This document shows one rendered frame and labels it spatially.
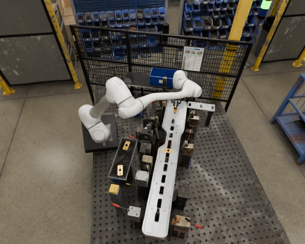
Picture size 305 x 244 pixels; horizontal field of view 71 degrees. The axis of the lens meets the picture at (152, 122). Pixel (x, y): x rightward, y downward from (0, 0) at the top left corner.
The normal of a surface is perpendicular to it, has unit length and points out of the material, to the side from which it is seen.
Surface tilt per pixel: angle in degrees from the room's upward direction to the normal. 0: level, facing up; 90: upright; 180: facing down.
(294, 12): 92
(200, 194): 0
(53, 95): 0
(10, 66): 90
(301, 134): 0
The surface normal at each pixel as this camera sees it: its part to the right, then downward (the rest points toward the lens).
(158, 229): 0.00, -0.64
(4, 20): 0.12, 0.78
